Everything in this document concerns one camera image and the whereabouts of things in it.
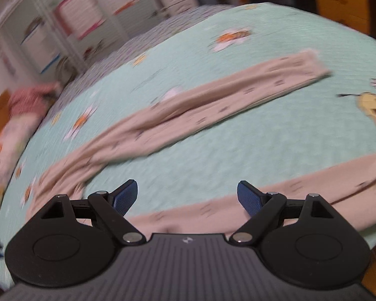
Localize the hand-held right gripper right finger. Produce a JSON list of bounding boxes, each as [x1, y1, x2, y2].
[[229, 180, 329, 245]]

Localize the floral pillow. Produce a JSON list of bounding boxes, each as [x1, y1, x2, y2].
[[0, 113, 47, 195]]

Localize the white wardrobe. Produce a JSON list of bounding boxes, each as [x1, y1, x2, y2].
[[0, 0, 163, 79]]

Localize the pink knitted cloth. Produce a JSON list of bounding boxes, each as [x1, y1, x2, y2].
[[8, 83, 61, 116]]

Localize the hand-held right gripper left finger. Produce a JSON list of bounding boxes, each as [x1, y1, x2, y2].
[[41, 179, 146, 245]]

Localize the beige smiley print pants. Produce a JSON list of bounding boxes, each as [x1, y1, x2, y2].
[[25, 48, 376, 237]]

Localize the mint quilted bee blanket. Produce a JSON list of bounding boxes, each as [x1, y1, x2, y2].
[[0, 3, 376, 289]]

